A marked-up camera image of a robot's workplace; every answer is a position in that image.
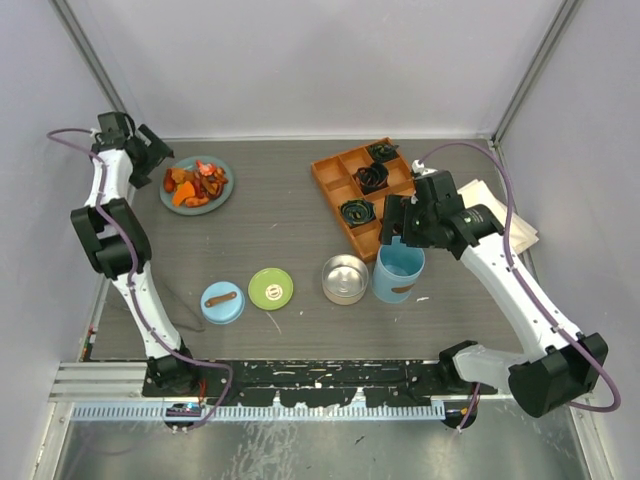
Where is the rolled dark tie top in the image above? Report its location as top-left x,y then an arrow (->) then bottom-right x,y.
367,142 -> 399,163

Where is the green round lid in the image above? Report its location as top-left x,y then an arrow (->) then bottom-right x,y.
248,267 -> 294,311

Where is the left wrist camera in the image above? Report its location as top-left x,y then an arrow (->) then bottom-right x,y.
95,111 -> 136,151

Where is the white folded cloth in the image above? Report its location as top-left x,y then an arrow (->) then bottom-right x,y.
458,179 -> 539,254

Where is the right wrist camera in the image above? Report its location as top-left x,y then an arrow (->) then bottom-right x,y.
411,160 -> 458,203

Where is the slotted cable duct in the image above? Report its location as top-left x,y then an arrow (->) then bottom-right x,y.
70,401 -> 446,422

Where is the rolled dark tie middle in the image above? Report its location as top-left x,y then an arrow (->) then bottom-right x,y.
354,162 -> 389,195

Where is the blue lid with strap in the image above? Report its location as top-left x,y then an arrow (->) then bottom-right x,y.
200,281 -> 245,325

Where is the silver metal bowl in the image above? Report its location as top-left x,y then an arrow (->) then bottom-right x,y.
321,254 -> 369,306

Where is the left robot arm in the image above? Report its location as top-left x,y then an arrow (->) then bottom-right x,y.
70,112 -> 200,396

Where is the blue cylindrical lunch container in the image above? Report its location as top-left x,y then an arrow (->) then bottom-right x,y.
372,236 -> 426,304

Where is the pile of food pieces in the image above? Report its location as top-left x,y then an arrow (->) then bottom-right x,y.
164,159 -> 230,209

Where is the orange wooden compartment tray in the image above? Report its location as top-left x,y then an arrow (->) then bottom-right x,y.
311,137 -> 414,263

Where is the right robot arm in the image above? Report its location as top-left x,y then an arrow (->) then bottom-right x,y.
380,194 -> 609,418

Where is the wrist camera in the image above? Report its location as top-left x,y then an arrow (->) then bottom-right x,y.
411,160 -> 458,203
95,111 -> 136,151

